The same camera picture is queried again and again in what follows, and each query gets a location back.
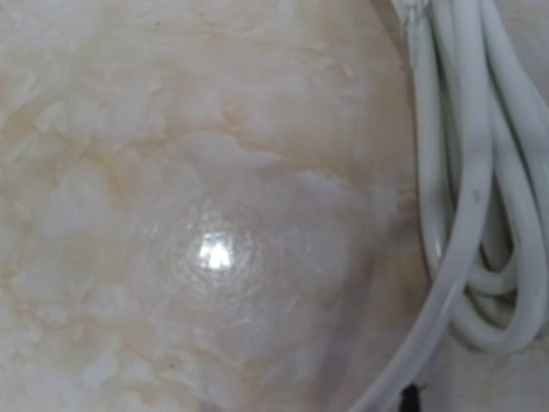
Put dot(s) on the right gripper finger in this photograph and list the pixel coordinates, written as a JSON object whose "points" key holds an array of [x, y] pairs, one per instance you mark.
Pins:
{"points": [[410, 399]]}

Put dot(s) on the white power strip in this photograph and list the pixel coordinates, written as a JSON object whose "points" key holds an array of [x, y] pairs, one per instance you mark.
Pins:
{"points": [[482, 167]]}

